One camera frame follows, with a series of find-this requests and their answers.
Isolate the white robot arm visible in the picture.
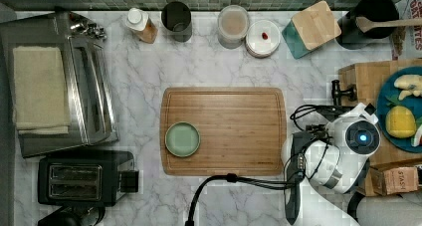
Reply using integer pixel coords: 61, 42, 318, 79
282, 103, 380, 226

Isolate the bamboo cutting board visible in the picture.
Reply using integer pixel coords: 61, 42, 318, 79
160, 87, 287, 176

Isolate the wooden drawer box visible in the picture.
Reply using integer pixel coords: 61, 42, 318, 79
337, 58, 422, 198

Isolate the clear jar with pasta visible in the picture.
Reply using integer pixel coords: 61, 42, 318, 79
217, 5, 249, 49

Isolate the oat bites snack bag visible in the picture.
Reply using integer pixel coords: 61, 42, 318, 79
390, 0, 422, 60

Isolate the white-capped spice bottle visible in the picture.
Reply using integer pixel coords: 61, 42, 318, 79
125, 8, 158, 44

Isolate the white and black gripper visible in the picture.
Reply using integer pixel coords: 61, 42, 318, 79
316, 106, 352, 121

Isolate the folded beige towel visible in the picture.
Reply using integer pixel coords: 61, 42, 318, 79
13, 46, 71, 135

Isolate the tea bag box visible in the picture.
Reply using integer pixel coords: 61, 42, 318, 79
370, 167, 419, 196

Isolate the dark grey cup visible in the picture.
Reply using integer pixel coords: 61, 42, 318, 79
161, 1, 192, 42

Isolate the black two-slot toaster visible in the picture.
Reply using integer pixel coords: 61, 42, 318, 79
38, 149, 139, 207

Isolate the black pot lid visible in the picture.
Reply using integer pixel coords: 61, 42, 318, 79
37, 206, 106, 226

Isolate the teal canister with wooden lid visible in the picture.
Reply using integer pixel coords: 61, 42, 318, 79
282, 0, 341, 59

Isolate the small green plate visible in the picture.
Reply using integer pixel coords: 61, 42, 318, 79
164, 121, 201, 157

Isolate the black drawer handle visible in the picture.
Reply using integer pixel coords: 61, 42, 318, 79
331, 80, 357, 106

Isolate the wooden spoon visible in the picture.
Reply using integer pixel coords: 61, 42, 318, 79
355, 16, 422, 33

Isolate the silver toaster oven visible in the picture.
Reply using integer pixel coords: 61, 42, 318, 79
1, 11, 118, 157

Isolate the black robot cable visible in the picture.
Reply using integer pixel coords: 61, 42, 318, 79
184, 172, 300, 226

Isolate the pink lidded sugar bowl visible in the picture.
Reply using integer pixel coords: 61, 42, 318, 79
246, 20, 281, 58

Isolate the black utensil holder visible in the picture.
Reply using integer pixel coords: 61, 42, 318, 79
335, 0, 399, 50

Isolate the ginger root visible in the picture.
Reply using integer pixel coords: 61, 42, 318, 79
394, 75, 422, 101

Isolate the yellow lemon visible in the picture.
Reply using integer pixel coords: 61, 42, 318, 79
385, 106, 416, 138

